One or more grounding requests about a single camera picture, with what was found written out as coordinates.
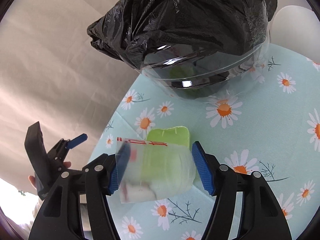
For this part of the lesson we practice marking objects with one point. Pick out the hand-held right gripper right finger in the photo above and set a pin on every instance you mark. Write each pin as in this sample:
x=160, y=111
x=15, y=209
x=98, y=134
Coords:
x=202, y=170

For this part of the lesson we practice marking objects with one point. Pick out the clear plastic trash bin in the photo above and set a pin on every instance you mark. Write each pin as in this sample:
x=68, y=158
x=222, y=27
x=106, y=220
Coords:
x=160, y=73

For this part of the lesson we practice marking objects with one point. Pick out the person's left hand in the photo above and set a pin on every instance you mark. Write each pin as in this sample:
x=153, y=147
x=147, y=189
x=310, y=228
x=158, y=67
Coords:
x=67, y=165

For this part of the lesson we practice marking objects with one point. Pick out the black trash bag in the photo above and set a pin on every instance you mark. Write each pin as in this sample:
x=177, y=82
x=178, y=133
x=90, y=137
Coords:
x=175, y=17

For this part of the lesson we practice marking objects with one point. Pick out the green plastic lid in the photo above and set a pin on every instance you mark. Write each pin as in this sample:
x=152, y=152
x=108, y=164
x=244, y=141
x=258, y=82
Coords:
x=172, y=133

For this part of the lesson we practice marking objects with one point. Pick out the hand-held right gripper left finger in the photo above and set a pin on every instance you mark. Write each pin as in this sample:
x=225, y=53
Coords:
x=113, y=180

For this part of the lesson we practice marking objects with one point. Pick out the daisy print tablecloth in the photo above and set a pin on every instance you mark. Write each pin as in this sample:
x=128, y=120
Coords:
x=250, y=130

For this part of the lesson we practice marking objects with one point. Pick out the white chair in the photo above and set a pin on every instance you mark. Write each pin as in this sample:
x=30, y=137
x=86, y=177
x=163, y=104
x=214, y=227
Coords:
x=295, y=30

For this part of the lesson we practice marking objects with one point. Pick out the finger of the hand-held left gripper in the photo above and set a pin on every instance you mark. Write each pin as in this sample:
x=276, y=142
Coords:
x=77, y=140

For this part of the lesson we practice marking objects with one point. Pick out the clear plastic cup red print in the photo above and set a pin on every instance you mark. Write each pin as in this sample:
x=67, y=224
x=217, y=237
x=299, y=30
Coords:
x=162, y=170

